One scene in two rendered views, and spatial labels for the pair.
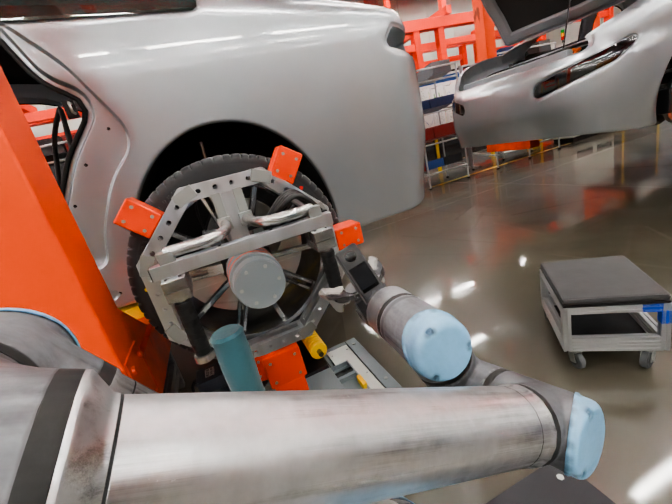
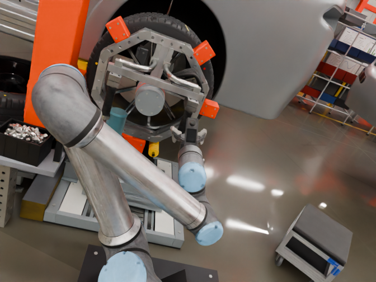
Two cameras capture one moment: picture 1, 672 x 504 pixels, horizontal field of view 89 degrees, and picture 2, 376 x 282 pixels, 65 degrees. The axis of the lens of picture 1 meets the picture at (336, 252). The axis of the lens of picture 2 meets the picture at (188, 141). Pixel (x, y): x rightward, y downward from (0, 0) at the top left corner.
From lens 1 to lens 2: 49 cm
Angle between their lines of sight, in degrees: 10
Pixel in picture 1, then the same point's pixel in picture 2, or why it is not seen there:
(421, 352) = (183, 174)
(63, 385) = (98, 112)
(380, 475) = (142, 182)
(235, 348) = (117, 122)
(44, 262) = (66, 24)
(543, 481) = (202, 272)
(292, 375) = not seen: hidden behind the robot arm
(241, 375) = not seen: hidden behind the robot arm
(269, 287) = (152, 107)
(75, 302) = (66, 50)
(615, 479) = not seen: outside the picture
